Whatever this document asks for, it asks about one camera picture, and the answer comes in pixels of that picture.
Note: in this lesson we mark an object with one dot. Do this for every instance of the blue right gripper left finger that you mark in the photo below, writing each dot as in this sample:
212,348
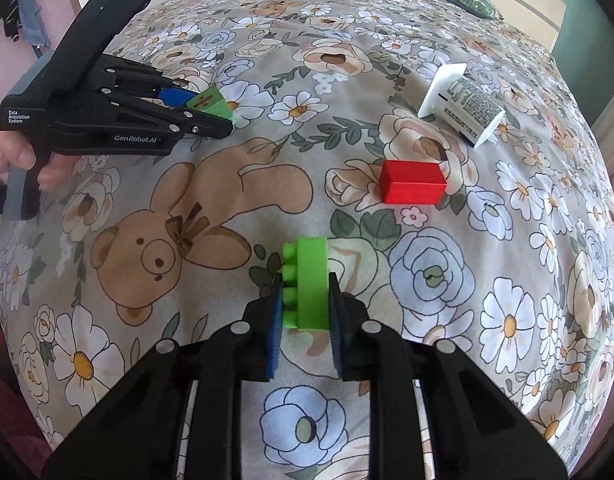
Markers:
274,307

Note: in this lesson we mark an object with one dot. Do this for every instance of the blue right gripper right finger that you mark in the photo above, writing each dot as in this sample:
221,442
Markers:
336,305

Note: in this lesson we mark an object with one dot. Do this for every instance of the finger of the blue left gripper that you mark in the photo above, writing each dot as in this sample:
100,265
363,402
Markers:
204,125
175,97

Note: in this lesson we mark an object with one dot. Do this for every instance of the small green block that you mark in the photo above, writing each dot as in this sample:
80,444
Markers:
210,102

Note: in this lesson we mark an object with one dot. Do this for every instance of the green toy brick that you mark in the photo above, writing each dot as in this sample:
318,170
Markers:
305,289

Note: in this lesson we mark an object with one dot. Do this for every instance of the red block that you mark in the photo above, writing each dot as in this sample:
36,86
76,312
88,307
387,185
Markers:
411,183

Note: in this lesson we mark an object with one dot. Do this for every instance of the white yogurt cup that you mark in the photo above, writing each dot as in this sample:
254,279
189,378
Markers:
457,101

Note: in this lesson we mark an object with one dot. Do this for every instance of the person's left hand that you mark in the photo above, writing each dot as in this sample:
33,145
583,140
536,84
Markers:
16,152

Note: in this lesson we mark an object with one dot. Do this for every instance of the hanging blue clothes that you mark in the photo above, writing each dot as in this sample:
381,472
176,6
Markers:
22,22

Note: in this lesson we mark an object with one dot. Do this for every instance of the floral bed quilt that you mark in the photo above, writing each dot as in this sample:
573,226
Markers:
514,266

